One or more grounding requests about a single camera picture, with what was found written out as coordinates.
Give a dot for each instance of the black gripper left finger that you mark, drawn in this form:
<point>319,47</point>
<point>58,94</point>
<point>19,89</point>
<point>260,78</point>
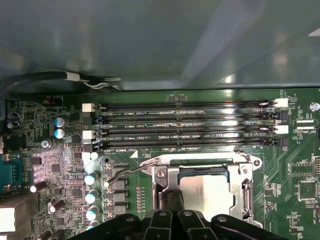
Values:
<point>157,225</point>

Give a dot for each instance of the black RAM slot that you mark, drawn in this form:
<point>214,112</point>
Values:
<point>187,130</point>
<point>187,143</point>
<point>187,107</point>
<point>187,119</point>

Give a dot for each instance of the teal serial port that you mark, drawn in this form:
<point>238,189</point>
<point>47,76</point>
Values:
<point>15,172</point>

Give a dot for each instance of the metal socket cover frame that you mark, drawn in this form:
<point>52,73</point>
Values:
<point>172,178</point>

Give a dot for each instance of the thin metal locking lever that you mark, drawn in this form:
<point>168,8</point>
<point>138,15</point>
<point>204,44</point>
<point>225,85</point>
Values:
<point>130,171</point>

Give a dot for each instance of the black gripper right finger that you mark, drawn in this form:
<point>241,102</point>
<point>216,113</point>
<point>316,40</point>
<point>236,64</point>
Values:
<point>192,225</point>

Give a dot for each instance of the black open PC case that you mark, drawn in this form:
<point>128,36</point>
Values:
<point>150,37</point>

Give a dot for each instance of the silver CPU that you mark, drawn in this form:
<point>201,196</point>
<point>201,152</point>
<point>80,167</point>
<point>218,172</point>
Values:
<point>205,190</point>

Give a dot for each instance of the green motherboard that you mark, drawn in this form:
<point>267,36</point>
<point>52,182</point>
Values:
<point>287,155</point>

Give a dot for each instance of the CPU socket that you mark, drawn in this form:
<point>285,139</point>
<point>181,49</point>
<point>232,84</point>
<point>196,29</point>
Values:
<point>162,158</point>

